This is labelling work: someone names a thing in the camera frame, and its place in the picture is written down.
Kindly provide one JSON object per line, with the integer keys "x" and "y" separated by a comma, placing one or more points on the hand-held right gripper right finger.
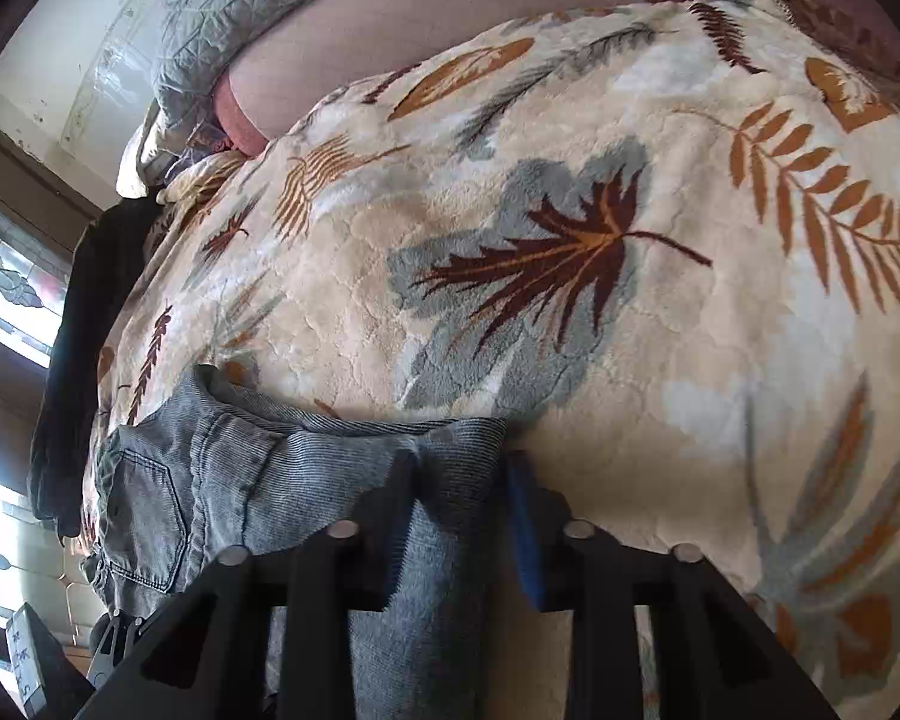
{"x": 523, "y": 532}

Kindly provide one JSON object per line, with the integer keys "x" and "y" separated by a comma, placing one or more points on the black garment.
{"x": 82, "y": 352}

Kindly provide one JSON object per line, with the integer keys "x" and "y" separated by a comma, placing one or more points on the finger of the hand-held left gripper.
{"x": 112, "y": 652}

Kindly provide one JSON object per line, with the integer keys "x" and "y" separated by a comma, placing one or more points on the leaf-print fleece blanket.
{"x": 570, "y": 165}

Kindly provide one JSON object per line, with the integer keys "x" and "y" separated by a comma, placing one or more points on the blue-grey denim pants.
{"x": 270, "y": 465}

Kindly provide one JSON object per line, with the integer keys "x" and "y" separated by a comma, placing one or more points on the grey quilted pillow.
{"x": 270, "y": 7}

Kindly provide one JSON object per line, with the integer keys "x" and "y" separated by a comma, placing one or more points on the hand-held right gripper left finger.
{"x": 394, "y": 525}

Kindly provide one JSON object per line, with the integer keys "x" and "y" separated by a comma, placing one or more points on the cream pillow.
{"x": 146, "y": 157}

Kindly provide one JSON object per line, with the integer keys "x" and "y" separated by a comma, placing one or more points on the pink blanket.
{"x": 420, "y": 30}

